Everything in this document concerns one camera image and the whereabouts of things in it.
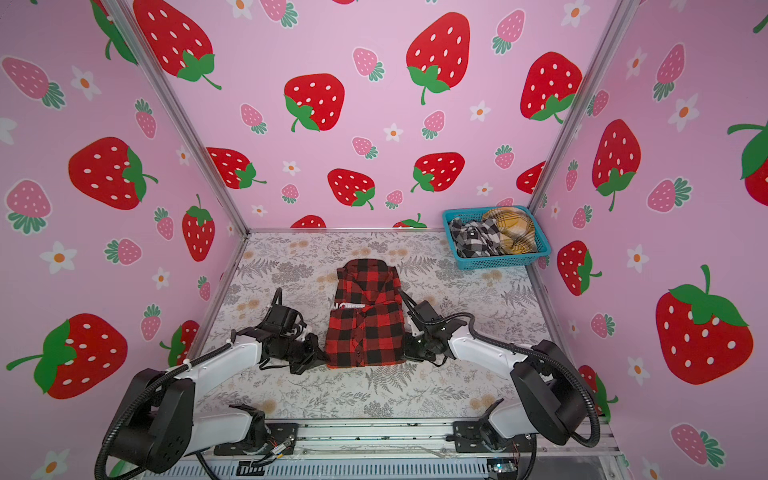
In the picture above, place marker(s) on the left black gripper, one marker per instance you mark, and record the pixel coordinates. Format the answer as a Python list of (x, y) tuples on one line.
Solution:
[(315, 356)]

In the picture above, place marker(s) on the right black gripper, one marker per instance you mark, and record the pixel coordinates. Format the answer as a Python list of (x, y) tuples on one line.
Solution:
[(407, 352)]

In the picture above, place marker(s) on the red black plaid shirt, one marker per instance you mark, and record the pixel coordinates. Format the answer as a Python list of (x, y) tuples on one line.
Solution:
[(366, 325)]

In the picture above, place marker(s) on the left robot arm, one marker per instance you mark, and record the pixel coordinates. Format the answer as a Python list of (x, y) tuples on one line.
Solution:
[(157, 424)]

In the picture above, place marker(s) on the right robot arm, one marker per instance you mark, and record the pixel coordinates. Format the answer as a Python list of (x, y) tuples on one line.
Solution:
[(554, 400)]

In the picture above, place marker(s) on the teal plastic basket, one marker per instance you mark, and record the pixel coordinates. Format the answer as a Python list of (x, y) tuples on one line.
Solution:
[(503, 261)]

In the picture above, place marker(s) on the black white plaid shirt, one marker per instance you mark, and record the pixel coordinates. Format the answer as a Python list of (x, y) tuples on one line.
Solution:
[(475, 239)]

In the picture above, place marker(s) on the yellow plaid shirt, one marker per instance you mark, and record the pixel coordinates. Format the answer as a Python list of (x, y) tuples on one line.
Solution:
[(516, 229)]

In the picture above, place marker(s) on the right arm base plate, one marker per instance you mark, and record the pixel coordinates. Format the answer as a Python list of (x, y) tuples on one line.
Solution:
[(474, 436)]

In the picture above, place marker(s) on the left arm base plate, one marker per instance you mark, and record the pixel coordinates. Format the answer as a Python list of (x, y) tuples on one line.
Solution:
[(263, 441)]

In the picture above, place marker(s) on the aluminium front rail frame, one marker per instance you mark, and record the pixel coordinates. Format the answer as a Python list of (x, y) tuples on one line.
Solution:
[(437, 448)]

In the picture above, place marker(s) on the left corner aluminium post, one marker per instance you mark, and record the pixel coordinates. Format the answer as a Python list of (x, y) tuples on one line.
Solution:
[(122, 14)]

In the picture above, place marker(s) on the corner aluminium post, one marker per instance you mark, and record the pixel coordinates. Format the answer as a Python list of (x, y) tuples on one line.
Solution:
[(616, 28), (122, 14)]

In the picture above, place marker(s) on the right corner aluminium post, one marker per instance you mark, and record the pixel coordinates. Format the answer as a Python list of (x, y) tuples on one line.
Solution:
[(616, 28)]

